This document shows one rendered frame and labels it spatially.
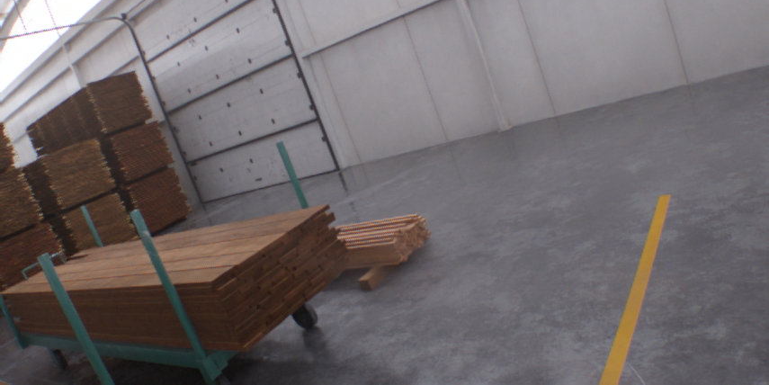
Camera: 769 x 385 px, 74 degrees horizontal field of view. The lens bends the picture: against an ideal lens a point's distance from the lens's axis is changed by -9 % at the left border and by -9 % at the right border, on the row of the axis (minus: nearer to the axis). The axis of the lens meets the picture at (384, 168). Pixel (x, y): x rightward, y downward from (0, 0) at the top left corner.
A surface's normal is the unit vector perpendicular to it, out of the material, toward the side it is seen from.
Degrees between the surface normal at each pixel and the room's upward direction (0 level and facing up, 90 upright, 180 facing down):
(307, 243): 90
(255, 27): 90
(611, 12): 88
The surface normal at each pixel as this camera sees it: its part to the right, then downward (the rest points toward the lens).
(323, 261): 0.78, -0.18
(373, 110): -0.50, 0.36
